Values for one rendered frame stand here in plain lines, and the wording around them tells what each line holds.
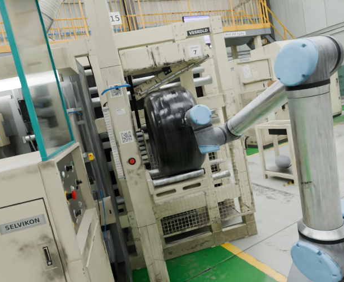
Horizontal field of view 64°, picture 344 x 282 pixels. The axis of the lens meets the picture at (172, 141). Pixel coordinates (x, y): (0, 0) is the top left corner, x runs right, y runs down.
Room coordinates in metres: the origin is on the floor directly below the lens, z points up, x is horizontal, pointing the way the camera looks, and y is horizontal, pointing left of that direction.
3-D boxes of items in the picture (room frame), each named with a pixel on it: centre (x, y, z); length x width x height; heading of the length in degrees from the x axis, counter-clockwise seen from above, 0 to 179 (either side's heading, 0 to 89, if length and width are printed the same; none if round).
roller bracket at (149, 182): (1.81, 0.21, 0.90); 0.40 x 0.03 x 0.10; 9
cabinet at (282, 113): (6.09, -2.17, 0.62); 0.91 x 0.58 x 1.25; 115
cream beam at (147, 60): (2.15, -0.05, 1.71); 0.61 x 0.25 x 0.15; 99
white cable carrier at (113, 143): (1.74, 0.36, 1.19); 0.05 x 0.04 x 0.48; 9
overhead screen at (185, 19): (5.55, -0.93, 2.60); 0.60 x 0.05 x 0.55; 115
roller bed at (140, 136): (2.18, 0.31, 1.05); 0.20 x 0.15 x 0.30; 99
